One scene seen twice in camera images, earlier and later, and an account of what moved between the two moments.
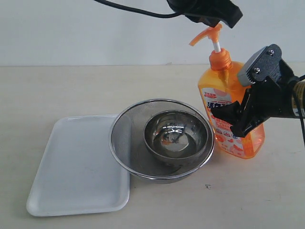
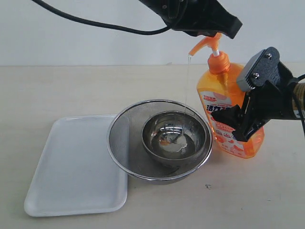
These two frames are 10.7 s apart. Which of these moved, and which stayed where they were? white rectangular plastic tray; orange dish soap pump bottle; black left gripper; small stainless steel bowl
Moved: black left gripper
Stayed: small stainless steel bowl; orange dish soap pump bottle; white rectangular plastic tray
